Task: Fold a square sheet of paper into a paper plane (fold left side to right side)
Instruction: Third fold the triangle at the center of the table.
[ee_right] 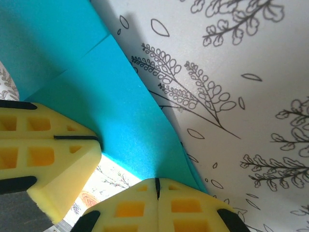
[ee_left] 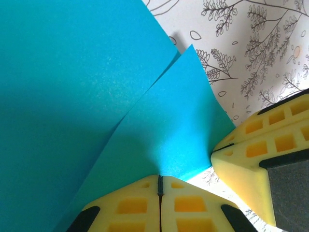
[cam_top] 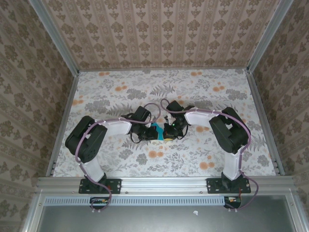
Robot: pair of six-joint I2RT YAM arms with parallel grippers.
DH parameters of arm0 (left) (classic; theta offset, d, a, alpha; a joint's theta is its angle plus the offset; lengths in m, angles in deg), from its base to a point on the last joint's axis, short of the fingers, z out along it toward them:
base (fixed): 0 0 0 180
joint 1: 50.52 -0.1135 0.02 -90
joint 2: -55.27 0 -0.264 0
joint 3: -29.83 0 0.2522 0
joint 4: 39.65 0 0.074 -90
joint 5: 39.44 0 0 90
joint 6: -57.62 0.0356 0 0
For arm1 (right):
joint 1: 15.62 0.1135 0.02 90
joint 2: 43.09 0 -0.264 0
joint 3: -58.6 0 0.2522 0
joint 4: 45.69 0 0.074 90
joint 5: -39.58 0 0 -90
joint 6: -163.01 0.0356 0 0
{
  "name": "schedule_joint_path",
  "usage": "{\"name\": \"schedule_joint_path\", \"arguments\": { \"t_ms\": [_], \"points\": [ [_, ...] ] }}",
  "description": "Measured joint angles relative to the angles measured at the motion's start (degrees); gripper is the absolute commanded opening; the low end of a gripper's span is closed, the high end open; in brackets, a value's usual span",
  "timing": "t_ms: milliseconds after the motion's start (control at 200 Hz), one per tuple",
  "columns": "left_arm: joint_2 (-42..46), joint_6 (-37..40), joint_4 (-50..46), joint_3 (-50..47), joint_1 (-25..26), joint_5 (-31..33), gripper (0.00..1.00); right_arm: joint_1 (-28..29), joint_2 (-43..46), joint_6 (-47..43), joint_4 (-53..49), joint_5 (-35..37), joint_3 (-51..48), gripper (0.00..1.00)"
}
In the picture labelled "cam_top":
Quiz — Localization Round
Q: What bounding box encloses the grey metal panel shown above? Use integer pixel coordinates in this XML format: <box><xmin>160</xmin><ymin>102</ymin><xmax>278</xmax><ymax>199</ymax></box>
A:
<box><xmin>38</xmin><ymin>205</ymin><xmax>297</xmax><ymax>232</ymax></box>

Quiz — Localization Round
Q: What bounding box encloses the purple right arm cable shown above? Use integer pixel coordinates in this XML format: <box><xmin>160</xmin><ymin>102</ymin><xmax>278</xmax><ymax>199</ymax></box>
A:
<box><xmin>160</xmin><ymin>98</ymin><xmax>260</xmax><ymax>213</ymax></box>

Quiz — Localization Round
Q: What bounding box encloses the grey slotted cable duct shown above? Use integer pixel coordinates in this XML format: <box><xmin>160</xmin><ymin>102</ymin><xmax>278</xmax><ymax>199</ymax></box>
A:
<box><xmin>44</xmin><ymin>196</ymin><xmax>224</xmax><ymax>206</ymax></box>

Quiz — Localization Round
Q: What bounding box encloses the aluminium upright frame post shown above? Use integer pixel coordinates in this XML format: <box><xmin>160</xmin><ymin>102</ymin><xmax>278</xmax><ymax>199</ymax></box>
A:
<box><xmin>246</xmin><ymin>0</ymin><xmax>295</xmax><ymax>73</ymax></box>
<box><xmin>28</xmin><ymin>0</ymin><xmax>80</xmax><ymax>75</ymax></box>

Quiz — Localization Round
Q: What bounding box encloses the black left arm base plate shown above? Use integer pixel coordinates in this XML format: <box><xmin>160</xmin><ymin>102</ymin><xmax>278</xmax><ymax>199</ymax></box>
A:
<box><xmin>79</xmin><ymin>178</ymin><xmax>122</xmax><ymax>194</ymax></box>

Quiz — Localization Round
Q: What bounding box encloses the aluminium table side rail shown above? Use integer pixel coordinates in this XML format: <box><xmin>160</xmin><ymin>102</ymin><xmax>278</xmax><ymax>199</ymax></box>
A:
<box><xmin>245</xmin><ymin>70</ymin><xmax>285</xmax><ymax>176</ymax></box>
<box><xmin>45</xmin><ymin>71</ymin><xmax>80</xmax><ymax>177</ymax></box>

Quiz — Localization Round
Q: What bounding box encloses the thin black right gripper cable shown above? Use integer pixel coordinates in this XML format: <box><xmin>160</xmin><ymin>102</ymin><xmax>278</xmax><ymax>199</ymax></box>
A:
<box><xmin>177</xmin><ymin>123</ymin><xmax>190</xmax><ymax>141</ymax></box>

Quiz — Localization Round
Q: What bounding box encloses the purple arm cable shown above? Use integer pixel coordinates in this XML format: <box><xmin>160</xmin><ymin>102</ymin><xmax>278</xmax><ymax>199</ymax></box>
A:
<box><xmin>75</xmin><ymin>102</ymin><xmax>162</xmax><ymax>215</ymax></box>
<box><xmin>160</xmin><ymin>98</ymin><xmax>260</xmax><ymax>213</ymax></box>

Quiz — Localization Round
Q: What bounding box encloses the wide aluminium frame beam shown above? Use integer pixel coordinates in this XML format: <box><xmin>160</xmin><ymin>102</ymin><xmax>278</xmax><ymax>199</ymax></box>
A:
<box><xmin>36</xmin><ymin>175</ymin><xmax>295</xmax><ymax>194</ymax></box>

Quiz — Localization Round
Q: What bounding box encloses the floral patterned table cover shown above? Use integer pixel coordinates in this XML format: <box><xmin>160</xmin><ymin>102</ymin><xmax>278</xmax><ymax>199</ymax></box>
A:
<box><xmin>52</xmin><ymin>69</ymin><xmax>277</xmax><ymax>177</ymax></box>

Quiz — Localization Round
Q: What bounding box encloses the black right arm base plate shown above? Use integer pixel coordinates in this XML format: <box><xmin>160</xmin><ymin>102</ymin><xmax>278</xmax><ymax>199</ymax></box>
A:
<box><xmin>207</xmin><ymin>178</ymin><xmax>252</xmax><ymax>194</ymax></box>

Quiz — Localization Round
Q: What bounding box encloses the small black controller board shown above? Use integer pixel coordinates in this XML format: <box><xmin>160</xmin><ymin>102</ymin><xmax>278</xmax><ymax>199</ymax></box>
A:
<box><xmin>89</xmin><ymin>197</ymin><xmax>110</xmax><ymax>210</ymax></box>
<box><xmin>224</xmin><ymin>196</ymin><xmax>242</xmax><ymax>209</ymax></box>

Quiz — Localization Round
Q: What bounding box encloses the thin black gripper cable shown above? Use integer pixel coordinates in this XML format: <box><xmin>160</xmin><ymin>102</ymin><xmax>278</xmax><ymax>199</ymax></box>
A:
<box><xmin>177</xmin><ymin>123</ymin><xmax>190</xmax><ymax>141</ymax></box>
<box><xmin>130</xmin><ymin>131</ymin><xmax>146</xmax><ymax>145</ymax></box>

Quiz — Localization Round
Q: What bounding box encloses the thin aluminium table rail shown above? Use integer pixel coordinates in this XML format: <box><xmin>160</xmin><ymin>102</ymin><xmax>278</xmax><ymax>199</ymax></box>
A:
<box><xmin>78</xmin><ymin>67</ymin><xmax>249</xmax><ymax>73</ymax></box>

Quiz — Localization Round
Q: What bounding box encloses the thin black left gripper cable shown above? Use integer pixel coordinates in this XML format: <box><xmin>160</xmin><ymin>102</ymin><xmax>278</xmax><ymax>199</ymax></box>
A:
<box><xmin>130</xmin><ymin>131</ymin><xmax>146</xmax><ymax>145</ymax></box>

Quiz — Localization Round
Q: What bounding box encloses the blue square paper sheet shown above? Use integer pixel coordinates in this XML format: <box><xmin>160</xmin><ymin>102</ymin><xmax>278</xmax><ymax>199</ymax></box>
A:
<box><xmin>151</xmin><ymin>122</ymin><xmax>165</xmax><ymax>142</ymax></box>

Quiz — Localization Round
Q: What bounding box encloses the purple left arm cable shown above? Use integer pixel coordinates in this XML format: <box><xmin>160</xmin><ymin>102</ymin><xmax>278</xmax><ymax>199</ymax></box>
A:
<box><xmin>75</xmin><ymin>102</ymin><xmax>162</xmax><ymax>215</ymax></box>

